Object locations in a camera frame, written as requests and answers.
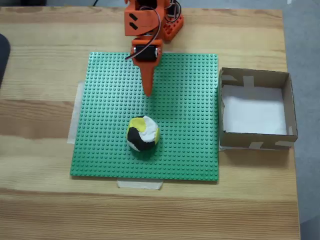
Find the black white yellow ball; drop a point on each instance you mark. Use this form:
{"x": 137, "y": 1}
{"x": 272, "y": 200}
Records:
{"x": 147, "y": 130}

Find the brown cardboard box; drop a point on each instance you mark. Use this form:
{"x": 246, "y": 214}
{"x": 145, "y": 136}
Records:
{"x": 235, "y": 140}

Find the green studded baseplate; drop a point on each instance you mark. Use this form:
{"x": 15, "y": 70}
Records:
{"x": 105, "y": 140}

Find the masking tape strip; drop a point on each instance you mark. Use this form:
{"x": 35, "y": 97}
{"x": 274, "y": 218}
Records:
{"x": 140, "y": 184}
{"x": 73, "y": 120}

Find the white paper sheet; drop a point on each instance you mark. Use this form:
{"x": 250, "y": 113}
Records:
{"x": 252, "y": 110}

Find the black rounded object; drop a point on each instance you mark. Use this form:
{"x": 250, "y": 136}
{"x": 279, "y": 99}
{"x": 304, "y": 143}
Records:
{"x": 3, "y": 57}

